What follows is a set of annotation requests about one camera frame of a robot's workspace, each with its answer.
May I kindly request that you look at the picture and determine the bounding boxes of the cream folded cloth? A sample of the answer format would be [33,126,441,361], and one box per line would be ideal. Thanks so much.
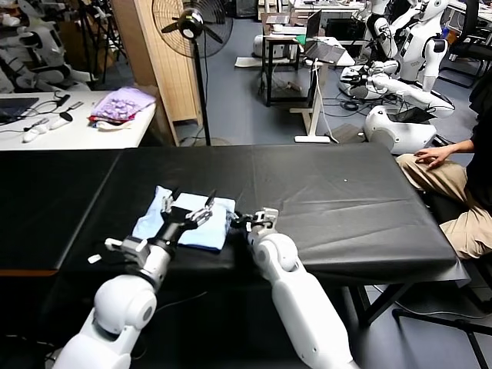
[97,118,136,133]

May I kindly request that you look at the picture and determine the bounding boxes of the black standing fan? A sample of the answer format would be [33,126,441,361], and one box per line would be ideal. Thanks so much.
[151,0,234,147]

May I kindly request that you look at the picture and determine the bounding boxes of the white floor sheet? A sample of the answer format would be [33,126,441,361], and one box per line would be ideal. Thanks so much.
[234,56,264,69]

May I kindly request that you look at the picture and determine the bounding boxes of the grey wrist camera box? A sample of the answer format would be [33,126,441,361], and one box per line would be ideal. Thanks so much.
[251,208,278,228]
[104,237,149,267]

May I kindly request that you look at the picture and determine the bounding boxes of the black table cover sheet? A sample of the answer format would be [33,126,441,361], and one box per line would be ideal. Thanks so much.
[57,144,474,288]

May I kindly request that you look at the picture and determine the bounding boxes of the black metal floor frame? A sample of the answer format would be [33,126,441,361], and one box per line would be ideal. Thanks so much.
[391,307,492,369]

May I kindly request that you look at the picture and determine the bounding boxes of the white grey background robot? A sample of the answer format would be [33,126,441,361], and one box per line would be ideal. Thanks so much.
[0,0,93,94]

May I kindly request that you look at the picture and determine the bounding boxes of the dark laptop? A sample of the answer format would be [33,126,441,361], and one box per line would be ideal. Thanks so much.
[0,97,41,125]

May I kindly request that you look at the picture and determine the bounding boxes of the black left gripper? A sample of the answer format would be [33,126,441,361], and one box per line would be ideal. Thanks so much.
[159,187,217,247]

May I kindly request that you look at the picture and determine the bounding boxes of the white rounded robot base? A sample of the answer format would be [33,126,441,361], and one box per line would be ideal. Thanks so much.
[364,105,438,155]

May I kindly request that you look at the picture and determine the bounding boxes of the white standing desk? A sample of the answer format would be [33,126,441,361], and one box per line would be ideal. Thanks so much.
[290,55,357,145]

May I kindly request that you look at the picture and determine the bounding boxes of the open grey laptop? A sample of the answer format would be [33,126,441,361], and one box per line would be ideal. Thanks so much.
[304,9,347,65]

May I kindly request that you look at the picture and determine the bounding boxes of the black tripod stands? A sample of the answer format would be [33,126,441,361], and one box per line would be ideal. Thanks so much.
[76,0,130,84]

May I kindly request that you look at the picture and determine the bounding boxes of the person's right forearm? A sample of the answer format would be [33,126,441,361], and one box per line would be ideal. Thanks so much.
[447,139,477,155]

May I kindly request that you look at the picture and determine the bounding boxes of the black wooden-edged table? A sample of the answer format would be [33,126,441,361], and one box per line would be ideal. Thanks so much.
[0,149,124,278]

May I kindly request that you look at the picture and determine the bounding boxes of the black small desk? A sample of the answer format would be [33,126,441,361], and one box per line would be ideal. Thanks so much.
[261,32,320,108]

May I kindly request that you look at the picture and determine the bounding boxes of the person's right hand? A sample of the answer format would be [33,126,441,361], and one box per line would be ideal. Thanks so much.
[414,148,453,169]

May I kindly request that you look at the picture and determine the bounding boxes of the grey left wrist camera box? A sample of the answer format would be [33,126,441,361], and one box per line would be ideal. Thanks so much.
[104,237,149,267]

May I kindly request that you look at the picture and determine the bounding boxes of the black seat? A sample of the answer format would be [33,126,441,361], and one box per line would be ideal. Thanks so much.
[424,190,476,228]

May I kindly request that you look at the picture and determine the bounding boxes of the purple folded garment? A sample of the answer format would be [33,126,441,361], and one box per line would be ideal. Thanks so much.
[91,86,158,122]

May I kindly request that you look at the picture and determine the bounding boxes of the person's black shirt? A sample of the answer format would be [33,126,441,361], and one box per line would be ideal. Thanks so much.
[463,68,492,211]

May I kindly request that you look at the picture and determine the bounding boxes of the white rounded device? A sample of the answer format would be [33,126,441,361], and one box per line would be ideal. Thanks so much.
[252,34,270,58]

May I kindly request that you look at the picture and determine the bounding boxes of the black floor cable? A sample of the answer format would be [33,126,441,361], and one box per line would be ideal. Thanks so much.
[157,290,211,314]

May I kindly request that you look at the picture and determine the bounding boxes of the grey floor mat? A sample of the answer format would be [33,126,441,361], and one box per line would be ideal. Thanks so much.
[324,123,363,145]

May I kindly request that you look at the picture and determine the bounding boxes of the khaki trousers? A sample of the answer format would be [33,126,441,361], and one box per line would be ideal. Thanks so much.
[395,153,492,261]

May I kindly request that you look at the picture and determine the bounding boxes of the black office chair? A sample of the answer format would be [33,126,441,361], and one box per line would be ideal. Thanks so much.
[437,0,492,89]

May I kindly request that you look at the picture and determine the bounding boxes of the large white humanoid robot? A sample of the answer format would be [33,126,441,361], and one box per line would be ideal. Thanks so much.
[395,0,451,93]

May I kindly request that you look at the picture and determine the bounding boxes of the light blue T-shirt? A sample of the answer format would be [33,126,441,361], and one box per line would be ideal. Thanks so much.
[131,185,236,253]

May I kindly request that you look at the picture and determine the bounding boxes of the slim white humanoid robot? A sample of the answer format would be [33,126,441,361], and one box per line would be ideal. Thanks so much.
[361,0,401,62]

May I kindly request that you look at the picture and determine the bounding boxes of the light wooden partition panel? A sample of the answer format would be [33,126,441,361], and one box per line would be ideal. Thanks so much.
[111,0,204,146]

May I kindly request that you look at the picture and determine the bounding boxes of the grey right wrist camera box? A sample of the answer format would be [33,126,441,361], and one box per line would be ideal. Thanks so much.
[251,208,278,228]

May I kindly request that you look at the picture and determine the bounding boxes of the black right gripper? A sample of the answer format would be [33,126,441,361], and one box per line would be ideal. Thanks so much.
[228,210,257,231]

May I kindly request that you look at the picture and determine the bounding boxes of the white table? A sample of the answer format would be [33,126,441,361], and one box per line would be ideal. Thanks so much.
[0,90,158,151]

